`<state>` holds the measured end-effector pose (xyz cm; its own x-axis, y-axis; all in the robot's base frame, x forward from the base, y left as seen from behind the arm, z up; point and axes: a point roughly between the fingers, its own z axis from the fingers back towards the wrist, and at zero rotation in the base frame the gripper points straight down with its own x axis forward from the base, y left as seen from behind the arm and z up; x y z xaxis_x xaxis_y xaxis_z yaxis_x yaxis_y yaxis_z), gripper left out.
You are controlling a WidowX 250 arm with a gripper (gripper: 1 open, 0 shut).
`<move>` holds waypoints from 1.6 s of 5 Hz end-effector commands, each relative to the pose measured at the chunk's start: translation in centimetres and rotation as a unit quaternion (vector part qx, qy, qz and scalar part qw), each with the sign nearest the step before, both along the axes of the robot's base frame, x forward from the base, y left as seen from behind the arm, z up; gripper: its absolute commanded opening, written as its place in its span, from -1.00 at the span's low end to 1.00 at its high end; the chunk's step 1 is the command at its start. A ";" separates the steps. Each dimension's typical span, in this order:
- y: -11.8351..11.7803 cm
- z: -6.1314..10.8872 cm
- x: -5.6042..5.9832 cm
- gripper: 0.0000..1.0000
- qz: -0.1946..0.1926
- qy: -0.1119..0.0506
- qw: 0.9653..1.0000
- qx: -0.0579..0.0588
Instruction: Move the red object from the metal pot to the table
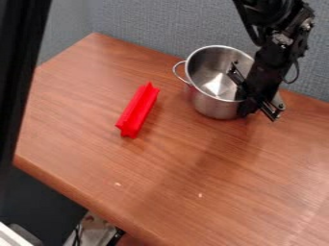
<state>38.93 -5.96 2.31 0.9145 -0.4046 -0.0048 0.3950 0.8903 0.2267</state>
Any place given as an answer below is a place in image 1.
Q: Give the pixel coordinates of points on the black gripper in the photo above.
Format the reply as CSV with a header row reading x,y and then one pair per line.
x,y
259,89

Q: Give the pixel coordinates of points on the stainless steel pot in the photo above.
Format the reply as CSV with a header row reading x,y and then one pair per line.
x,y
212,92

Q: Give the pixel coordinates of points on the red block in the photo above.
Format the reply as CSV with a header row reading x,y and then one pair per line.
x,y
137,110

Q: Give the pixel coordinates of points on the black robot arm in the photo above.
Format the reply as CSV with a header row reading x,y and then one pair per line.
x,y
279,25

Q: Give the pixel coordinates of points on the white object at corner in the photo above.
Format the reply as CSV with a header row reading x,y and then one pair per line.
x,y
10,238

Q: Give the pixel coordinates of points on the black vertical foreground bar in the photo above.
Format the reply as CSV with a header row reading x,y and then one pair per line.
x,y
23,22

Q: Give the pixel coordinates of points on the white table leg frame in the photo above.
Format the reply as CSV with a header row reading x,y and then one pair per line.
x,y
94,232

